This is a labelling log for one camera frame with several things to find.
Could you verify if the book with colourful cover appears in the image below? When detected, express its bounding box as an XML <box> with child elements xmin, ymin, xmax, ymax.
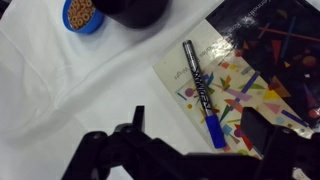
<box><xmin>152</xmin><ymin>0</ymin><xmax>320</xmax><ymax>160</ymax></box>

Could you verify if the white table cloth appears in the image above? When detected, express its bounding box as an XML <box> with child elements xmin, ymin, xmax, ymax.
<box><xmin>0</xmin><ymin>0</ymin><xmax>320</xmax><ymax>180</ymax></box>

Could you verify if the blue bowl of nuts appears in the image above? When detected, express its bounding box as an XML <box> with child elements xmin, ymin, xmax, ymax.
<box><xmin>62</xmin><ymin>0</ymin><xmax>105</xmax><ymax>35</ymax></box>

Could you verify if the black cup with handle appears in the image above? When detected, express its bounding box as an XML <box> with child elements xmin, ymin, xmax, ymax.
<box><xmin>91</xmin><ymin>0</ymin><xmax>169</xmax><ymax>29</ymax></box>

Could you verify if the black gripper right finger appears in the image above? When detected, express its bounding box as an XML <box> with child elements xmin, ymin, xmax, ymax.
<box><xmin>240</xmin><ymin>107</ymin><xmax>320</xmax><ymax>180</ymax></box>

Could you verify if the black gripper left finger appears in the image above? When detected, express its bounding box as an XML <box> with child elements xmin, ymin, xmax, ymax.
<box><xmin>61</xmin><ymin>105</ymin><xmax>183</xmax><ymax>180</ymax></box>

